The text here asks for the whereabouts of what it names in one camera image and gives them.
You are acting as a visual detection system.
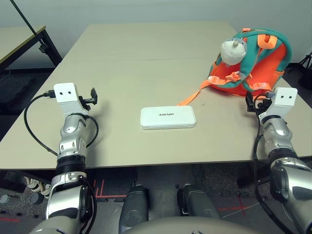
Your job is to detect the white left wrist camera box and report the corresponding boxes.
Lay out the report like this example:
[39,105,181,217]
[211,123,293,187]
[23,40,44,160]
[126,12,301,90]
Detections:
[53,82,79,115]

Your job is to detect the grey right robot leg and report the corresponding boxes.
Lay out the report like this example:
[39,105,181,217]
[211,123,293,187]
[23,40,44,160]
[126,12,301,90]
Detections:
[176,183,223,220]

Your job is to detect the orange and teal backpack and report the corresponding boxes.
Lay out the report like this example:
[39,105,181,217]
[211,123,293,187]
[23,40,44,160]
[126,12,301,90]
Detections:
[177,27,293,107]

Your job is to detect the grey left robot leg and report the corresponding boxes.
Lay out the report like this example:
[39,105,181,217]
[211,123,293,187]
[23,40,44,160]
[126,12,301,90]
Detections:
[118,184,150,234]

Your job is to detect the thin white floor cable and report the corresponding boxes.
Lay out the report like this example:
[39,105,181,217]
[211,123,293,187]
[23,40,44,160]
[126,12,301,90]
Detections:
[222,201,259,219]

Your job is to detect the grey white plush toy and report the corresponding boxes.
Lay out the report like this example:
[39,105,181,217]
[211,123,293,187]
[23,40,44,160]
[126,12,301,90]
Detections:
[220,39,248,66]

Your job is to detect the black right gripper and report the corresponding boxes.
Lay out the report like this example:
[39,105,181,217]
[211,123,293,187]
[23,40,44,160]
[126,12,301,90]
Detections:
[245,90,272,114]

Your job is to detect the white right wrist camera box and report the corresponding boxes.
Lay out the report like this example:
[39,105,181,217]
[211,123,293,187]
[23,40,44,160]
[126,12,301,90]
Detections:
[273,87,298,114]

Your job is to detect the black pole with clamp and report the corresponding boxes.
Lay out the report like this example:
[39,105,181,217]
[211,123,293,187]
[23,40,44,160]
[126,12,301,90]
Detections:
[9,0,47,54]

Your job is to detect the black tripod stand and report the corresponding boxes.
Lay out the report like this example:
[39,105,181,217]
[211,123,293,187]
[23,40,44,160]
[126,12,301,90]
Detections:
[297,51,312,89]

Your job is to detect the white pencil case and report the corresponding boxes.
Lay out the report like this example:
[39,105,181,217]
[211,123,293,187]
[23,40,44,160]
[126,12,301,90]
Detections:
[140,105,197,131]

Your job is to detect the grey robot leg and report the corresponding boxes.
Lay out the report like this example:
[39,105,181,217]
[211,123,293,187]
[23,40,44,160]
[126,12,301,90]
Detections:
[118,184,150,234]
[176,183,223,220]

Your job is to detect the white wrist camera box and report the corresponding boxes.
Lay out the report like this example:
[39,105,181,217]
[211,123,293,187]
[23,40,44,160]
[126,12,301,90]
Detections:
[273,87,298,114]
[53,82,79,115]

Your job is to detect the beige side table black frame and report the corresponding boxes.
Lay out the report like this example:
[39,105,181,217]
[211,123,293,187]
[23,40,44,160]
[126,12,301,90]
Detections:
[0,25,63,74]

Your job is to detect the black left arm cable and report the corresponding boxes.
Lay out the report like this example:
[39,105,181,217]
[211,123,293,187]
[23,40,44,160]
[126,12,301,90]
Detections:
[23,90,99,157]

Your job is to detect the beige robot torso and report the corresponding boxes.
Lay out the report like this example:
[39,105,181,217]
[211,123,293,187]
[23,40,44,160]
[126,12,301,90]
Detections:
[121,216,269,234]

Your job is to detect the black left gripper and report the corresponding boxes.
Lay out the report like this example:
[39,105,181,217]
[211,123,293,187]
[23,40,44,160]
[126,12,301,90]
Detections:
[78,87,99,111]

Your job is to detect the white striped shoes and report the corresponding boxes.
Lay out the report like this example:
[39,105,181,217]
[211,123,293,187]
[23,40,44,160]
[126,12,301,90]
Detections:
[25,176,52,199]

